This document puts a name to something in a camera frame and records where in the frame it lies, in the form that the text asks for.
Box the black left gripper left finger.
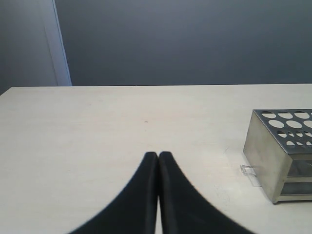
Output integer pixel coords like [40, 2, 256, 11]
[71, 152, 158, 234]

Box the stainless steel test tube rack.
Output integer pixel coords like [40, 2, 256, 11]
[243, 109, 312, 204]

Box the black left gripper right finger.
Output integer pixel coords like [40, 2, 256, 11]
[158, 151, 248, 234]

